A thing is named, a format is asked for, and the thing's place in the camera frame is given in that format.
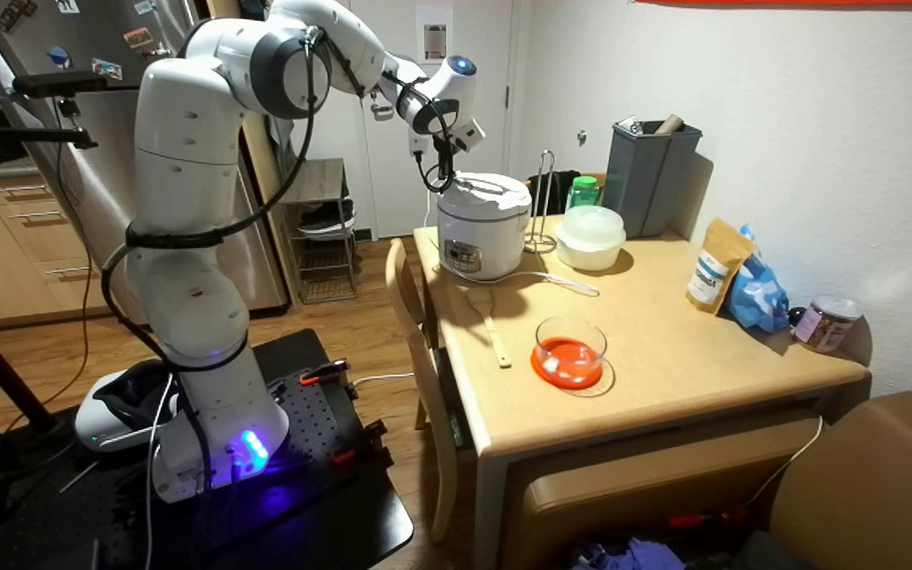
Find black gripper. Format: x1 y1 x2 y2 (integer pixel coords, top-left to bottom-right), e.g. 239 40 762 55
416 144 463 197

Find white cooker power cable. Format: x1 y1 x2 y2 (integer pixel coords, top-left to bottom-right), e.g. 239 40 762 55
454 267 604 323

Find white rice cooker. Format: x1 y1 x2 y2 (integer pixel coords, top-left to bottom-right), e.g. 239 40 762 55
433 169 534 284

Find metal paper towel holder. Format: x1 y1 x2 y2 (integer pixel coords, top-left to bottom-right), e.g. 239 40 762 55
524 146 563 256

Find small wooden shelf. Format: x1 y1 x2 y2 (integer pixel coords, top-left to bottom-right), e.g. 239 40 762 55
275 157 361 303

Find paper photo on door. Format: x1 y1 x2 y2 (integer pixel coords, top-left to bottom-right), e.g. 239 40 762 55
416 17 454 67

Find green lid jar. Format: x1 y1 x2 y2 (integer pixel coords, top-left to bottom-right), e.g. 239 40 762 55
563 176 603 215

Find white lidded plastic container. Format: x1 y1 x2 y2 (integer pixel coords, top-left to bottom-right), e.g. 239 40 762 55
554 204 631 275

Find wooden slat chair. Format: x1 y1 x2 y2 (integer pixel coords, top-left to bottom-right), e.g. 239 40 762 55
382 236 475 549

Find glass bowl with orange lid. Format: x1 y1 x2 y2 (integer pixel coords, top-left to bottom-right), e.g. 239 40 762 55
528 315 615 393

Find orange black clamp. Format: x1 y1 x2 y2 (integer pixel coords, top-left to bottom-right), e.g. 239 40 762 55
328 417 392 469
295 357 355 393

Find brown paper pouch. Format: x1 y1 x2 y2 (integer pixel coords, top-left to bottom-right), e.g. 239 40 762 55
684 215 756 317

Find blue plastic bag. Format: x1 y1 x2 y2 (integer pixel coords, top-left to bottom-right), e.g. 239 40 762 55
726 222 795 339

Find stainless steel refrigerator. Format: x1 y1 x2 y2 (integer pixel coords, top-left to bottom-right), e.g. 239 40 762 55
0 0 292 317

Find white black helmet device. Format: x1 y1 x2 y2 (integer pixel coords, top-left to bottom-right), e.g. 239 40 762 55
74 361 180 456

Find pink jar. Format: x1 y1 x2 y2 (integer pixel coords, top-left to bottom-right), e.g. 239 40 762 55
788 295 869 357

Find purple cloth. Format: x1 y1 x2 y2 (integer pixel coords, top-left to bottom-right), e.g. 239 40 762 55
569 537 688 570

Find wooden cabinet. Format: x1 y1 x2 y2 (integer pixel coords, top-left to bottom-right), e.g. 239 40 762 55
0 183 111 331

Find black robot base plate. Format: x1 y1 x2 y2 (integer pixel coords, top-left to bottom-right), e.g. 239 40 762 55
0 325 419 570

